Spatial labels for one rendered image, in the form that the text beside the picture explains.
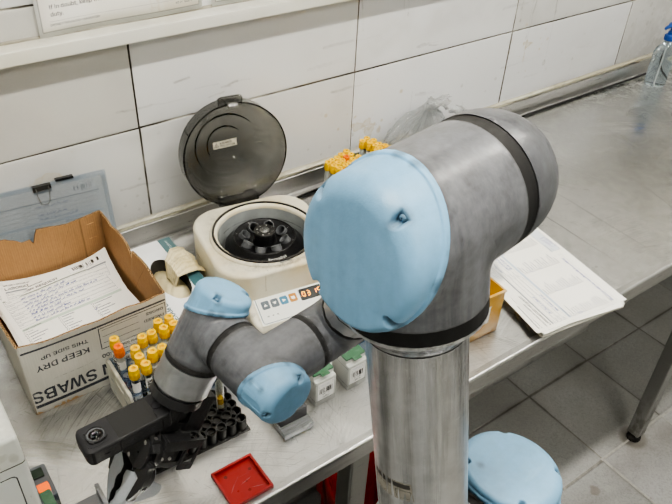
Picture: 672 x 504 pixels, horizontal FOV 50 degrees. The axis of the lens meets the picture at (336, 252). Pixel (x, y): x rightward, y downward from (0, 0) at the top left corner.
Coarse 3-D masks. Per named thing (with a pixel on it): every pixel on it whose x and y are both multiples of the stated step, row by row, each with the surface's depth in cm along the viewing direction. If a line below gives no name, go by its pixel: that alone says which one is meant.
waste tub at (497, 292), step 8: (496, 288) 131; (504, 288) 129; (496, 296) 128; (496, 304) 130; (496, 312) 131; (488, 320) 131; (496, 320) 133; (488, 328) 133; (496, 328) 135; (472, 336) 131; (480, 336) 133
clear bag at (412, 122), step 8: (440, 96) 173; (448, 96) 172; (424, 104) 170; (432, 104) 171; (440, 104) 169; (448, 104) 172; (408, 112) 171; (416, 112) 170; (424, 112) 169; (432, 112) 169; (440, 112) 174; (400, 120) 171; (408, 120) 170; (416, 120) 169; (424, 120) 169; (432, 120) 168; (440, 120) 168; (392, 128) 172; (400, 128) 170; (408, 128) 169; (416, 128) 168; (424, 128) 167; (392, 136) 170; (400, 136) 168; (408, 136) 167; (392, 144) 168
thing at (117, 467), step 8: (120, 456) 96; (112, 464) 97; (120, 464) 96; (128, 464) 96; (112, 472) 97; (120, 472) 96; (112, 480) 97; (120, 480) 97; (112, 488) 97; (112, 496) 97
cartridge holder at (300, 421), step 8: (304, 408) 114; (296, 416) 114; (304, 416) 115; (280, 424) 113; (288, 424) 114; (296, 424) 114; (304, 424) 114; (312, 424) 115; (280, 432) 113; (288, 432) 112; (296, 432) 113
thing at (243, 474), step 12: (252, 456) 109; (228, 468) 108; (240, 468) 108; (252, 468) 108; (216, 480) 106; (228, 480) 106; (240, 480) 107; (252, 480) 107; (264, 480) 107; (228, 492) 105; (240, 492) 105; (252, 492) 105; (264, 492) 105
